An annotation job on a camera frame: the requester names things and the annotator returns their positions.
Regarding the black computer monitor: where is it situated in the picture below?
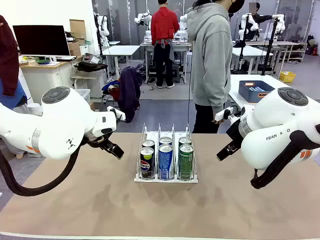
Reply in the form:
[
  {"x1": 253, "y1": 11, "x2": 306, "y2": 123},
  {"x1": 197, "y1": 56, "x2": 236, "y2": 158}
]
[{"x1": 12, "y1": 24, "x2": 71, "y2": 57}]

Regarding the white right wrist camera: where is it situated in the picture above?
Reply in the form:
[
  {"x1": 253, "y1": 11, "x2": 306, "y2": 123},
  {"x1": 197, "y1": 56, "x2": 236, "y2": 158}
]
[{"x1": 214, "y1": 106, "x2": 241, "y2": 124}]

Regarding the person in red jacket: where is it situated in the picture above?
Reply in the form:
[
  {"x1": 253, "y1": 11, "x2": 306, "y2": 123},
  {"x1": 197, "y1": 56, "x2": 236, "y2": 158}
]
[{"x1": 150, "y1": 0, "x2": 181, "y2": 89}]

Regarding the black Pepsi can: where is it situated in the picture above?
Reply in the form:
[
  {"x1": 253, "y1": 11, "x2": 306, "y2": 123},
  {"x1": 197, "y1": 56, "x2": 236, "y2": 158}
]
[
  {"x1": 141, "y1": 139, "x2": 156, "y2": 151},
  {"x1": 139, "y1": 146, "x2": 156, "y2": 180}
]

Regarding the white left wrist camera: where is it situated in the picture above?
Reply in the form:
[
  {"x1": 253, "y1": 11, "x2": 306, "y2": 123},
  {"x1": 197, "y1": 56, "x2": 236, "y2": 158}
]
[{"x1": 106, "y1": 106, "x2": 126, "y2": 123}]

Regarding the black tripod stand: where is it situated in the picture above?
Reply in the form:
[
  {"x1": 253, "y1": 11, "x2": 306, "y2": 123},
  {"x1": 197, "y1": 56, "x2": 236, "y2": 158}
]
[{"x1": 261, "y1": 16, "x2": 281, "y2": 76}]

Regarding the background person in black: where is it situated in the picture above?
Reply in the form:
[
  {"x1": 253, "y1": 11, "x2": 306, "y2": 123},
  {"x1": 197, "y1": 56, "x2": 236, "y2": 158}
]
[{"x1": 239, "y1": 2, "x2": 273, "y2": 41}]

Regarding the black right arm cable sleeve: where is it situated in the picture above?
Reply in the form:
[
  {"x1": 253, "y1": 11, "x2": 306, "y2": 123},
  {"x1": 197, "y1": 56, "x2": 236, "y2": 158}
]
[{"x1": 250, "y1": 129, "x2": 320, "y2": 190}]

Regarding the person's right forearm grey sleeve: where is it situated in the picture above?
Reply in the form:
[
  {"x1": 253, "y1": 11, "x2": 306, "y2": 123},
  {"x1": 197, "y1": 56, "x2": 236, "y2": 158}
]
[{"x1": 208, "y1": 82, "x2": 227, "y2": 117}]

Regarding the white desk cabinet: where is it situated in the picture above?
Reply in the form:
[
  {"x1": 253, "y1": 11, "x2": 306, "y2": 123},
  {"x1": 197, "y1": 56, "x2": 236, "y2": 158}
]
[{"x1": 19, "y1": 55, "x2": 85, "y2": 106}]

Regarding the wooden background shelf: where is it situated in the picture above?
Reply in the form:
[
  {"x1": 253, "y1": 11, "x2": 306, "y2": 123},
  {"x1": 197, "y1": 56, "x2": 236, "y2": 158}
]
[{"x1": 284, "y1": 41, "x2": 308, "y2": 63}]

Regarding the person's right hand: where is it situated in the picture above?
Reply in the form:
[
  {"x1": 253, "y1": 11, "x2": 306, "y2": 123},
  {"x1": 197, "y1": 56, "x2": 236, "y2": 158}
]
[{"x1": 211, "y1": 113, "x2": 226, "y2": 125}]

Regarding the white background table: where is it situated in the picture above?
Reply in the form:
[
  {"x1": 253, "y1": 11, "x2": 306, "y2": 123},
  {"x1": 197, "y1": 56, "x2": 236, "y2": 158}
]
[{"x1": 101, "y1": 44, "x2": 141, "y2": 78}]

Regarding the clear acrylic can dispenser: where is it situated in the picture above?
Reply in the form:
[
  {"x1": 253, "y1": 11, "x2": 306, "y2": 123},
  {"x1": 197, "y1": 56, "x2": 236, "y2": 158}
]
[{"x1": 134, "y1": 122, "x2": 200, "y2": 184}]

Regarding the person in grey hoodie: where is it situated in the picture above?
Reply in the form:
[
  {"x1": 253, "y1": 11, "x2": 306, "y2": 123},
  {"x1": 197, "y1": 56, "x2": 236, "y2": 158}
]
[{"x1": 186, "y1": 0, "x2": 246, "y2": 134}]

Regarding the green beverage can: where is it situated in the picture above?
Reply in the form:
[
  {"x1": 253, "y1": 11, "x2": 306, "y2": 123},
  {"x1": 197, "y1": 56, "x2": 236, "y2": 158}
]
[
  {"x1": 178, "y1": 144, "x2": 195, "y2": 181},
  {"x1": 178, "y1": 136, "x2": 193, "y2": 147}
]

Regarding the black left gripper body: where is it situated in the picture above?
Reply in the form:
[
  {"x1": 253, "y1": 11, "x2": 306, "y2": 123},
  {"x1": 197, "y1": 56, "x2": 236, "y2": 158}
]
[{"x1": 83, "y1": 131, "x2": 114, "y2": 151}]

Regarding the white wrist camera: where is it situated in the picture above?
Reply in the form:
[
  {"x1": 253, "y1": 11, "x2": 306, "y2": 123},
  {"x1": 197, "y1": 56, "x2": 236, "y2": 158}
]
[
  {"x1": 106, "y1": 106, "x2": 126, "y2": 123},
  {"x1": 214, "y1": 106, "x2": 241, "y2": 124}
]

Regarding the white paper roll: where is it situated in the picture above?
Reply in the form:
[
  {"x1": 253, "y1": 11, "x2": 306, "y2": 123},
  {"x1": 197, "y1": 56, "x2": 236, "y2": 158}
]
[{"x1": 26, "y1": 102, "x2": 43, "y2": 117}]

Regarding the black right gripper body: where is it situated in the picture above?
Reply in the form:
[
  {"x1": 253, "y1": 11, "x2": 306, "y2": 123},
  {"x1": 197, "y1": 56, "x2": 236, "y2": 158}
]
[{"x1": 226, "y1": 121, "x2": 243, "y2": 151}]

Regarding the yellow plastic crate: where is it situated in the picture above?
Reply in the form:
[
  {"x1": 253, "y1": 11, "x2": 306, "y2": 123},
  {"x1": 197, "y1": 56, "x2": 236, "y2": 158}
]
[{"x1": 279, "y1": 71, "x2": 297, "y2": 83}]

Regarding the blue basket with orange handles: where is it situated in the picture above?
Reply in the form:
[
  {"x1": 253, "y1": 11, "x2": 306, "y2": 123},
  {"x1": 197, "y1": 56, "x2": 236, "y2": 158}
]
[{"x1": 238, "y1": 80, "x2": 276, "y2": 104}]

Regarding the black bag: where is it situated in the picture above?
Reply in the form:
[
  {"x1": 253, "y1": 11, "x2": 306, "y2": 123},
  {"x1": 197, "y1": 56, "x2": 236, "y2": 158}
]
[{"x1": 74, "y1": 61, "x2": 108, "y2": 73}]

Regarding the chair draped with purple clothes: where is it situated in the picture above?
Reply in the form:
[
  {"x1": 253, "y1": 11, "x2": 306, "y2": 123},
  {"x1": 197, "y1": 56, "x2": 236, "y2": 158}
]
[{"x1": 101, "y1": 66, "x2": 143, "y2": 123}]

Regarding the cardboard box on shelf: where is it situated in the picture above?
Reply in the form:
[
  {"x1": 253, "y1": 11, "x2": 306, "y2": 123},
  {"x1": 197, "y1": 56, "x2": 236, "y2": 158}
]
[{"x1": 69, "y1": 19, "x2": 86, "y2": 40}]

